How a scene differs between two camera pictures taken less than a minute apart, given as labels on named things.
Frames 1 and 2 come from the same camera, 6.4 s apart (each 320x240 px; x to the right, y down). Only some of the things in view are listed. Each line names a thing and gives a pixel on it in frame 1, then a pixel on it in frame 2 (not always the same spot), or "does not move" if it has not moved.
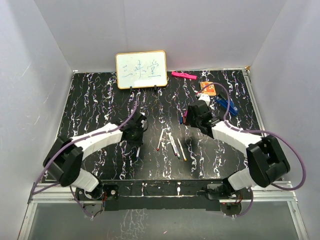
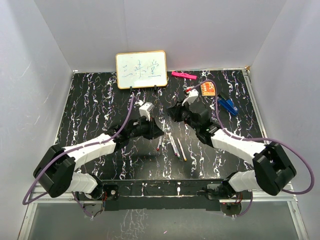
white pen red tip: (158, 149) does not move
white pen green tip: (175, 147) does not move
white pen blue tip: (138, 152) → (164, 122)
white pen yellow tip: (181, 148) does not move
